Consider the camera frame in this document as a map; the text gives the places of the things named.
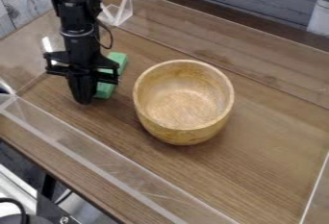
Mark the brown wooden bowl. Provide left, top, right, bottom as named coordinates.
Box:
left=132, top=60, right=235, bottom=145

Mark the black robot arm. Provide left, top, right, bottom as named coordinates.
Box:
left=44, top=0, right=119, bottom=105

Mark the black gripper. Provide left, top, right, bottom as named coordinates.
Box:
left=44, top=32, right=119, bottom=105

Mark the clear acrylic corner bracket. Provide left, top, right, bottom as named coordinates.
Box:
left=97, top=0, right=133, bottom=27

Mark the black metal bracket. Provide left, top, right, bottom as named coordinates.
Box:
left=33, top=193, right=81, bottom=224

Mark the clear acrylic front wall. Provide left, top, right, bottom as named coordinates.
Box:
left=0, top=79, right=240, bottom=224

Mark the green rectangular block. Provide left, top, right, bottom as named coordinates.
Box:
left=93, top=52, right=128, bottom=99

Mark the black cable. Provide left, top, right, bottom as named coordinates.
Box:
left=0, top=197, right=28, bottom=224

